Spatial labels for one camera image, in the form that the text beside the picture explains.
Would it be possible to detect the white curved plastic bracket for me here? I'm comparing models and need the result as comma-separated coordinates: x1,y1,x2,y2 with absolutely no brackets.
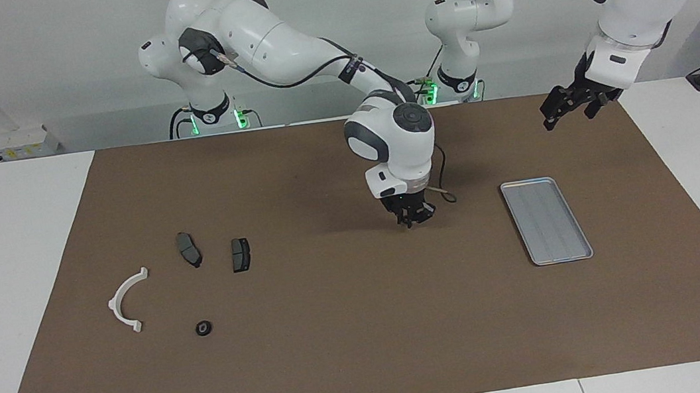
103,267,156,337

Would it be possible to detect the silver metal tray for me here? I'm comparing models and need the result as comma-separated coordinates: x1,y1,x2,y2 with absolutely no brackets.
499,172,595,270

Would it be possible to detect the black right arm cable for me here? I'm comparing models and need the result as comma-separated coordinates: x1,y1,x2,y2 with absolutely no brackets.
198,19,458,233

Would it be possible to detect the dark grey brake pad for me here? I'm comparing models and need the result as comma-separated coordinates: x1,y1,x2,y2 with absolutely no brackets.
229,237,254,274
175,231,204,271

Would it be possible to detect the brown table mat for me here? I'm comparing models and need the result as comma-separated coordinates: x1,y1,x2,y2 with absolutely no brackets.
0,74,700,393

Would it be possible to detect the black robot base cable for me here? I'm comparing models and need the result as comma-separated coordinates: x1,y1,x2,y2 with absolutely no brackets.
412,44,451,107

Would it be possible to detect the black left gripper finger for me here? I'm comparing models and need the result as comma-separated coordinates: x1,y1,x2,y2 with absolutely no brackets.
539,89,573,132
583,95,609,120

